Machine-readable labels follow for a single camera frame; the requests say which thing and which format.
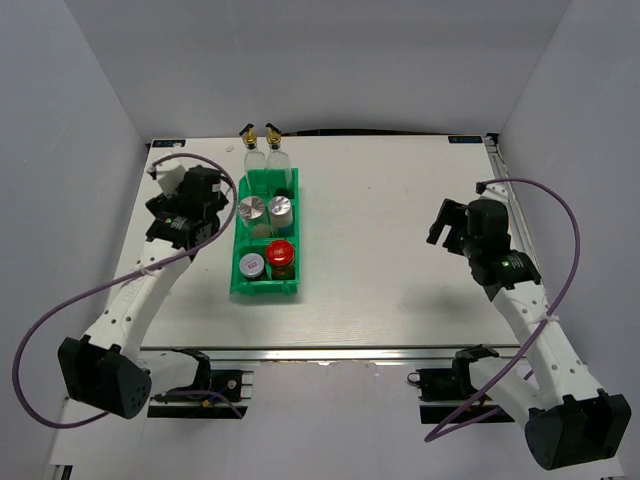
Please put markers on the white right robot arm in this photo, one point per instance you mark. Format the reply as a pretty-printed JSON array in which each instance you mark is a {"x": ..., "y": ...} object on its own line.
[{"x": 567, "y": 416}]

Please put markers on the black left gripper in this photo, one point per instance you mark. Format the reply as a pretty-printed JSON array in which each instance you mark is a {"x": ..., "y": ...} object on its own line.
[{"x": 222, "y": 202}]

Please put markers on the green plastic divided bin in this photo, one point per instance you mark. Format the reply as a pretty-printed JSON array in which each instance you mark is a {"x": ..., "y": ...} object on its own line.
[{"x": 244, "y": 244}]

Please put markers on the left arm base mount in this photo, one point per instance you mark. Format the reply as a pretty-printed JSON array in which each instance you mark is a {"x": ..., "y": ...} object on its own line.
[{"x": 225, "y": 396}]

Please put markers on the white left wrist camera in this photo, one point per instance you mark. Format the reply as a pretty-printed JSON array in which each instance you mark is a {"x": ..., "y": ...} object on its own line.
[{"x": 168, "y": 175}]

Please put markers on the red lid sauce jar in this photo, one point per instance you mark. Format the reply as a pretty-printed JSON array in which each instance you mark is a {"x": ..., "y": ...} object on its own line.
[{"x": 280, "y": 256}]

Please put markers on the white powder jar silver lid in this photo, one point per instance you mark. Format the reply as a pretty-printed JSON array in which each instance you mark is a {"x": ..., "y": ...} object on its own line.
[{"x": 253, "y": 214}]

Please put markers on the table logo sticker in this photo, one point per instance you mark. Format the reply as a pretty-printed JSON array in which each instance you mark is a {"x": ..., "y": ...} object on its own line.
[
  {"x": 464, "y": 139},
  {"x": 168, "y": 143}
]

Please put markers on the right table logo sticker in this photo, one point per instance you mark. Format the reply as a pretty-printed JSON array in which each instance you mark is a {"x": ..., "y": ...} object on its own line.
[{"x": 464, "y": 139}]

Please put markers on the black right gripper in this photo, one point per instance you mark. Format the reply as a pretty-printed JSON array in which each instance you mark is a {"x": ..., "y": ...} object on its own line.
[{"x": 454, "y": 215}]

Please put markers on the left table logo sticker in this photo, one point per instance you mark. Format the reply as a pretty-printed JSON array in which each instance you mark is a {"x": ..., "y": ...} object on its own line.
[{"x": 168, "y": 143}]

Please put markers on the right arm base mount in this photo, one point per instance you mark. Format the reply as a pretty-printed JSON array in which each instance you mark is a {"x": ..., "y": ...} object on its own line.
[{"x": 442, "y": 388}]

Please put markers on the small dark spice jar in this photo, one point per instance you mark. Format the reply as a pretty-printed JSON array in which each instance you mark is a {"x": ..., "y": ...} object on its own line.
[{"x": 252, "y": 267}]

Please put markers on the glass bottle with dark residue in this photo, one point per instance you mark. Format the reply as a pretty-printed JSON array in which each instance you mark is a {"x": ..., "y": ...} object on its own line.
[{"x": 278, "y": 164}]

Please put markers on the clear glass oil bottle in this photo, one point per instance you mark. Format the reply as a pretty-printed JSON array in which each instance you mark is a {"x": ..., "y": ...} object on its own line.
[{"x": 254, "y": 162}]

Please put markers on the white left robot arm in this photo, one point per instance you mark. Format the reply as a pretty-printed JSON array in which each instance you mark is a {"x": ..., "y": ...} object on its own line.
[{"x": 105, "y": 368}]

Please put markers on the blue label salt jar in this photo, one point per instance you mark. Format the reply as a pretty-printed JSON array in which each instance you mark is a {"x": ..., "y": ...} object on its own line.
[{"x": 281, "y": 216}]

